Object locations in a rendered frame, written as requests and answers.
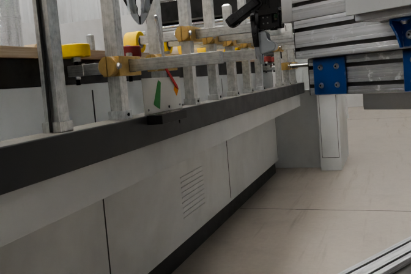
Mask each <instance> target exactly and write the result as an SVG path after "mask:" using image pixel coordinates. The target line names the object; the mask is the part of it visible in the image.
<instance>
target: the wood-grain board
mask: <svg viewBox="0 0 411 274"><path fill-rule="evenodd" d="M147 55H149V53H141V57H140V59H144V58H146V56H147ZM103 57H105V51H103V50H91V56H90V57H83V58H81V59H82V60H100V59H101V58H103ZM0 58H5V59H38V52H37V47H27V46H2V45H0Z"/></svg>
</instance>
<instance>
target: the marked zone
mask: <svg viewBox="0 0 411 274"><path fill-rule="evenodd" d="M160 94H161V82H160V81H159V80H158V83H157V89H156V93H155V100H154V105H155V106H156V107H157V108H159V109H160Z"/></svg>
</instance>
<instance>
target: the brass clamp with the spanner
mask: <svg viewBox="0 0 411 274"><path fill-rule="evenodd" d="M174 55H176V54H165V56H174ZM151 57H162V54H150V55H147V56H146V58H151ZM168 70H169V71H173V70H177V68H168ZM157 71H166V70H165V69H158V70H148V72H157Z"/></svg>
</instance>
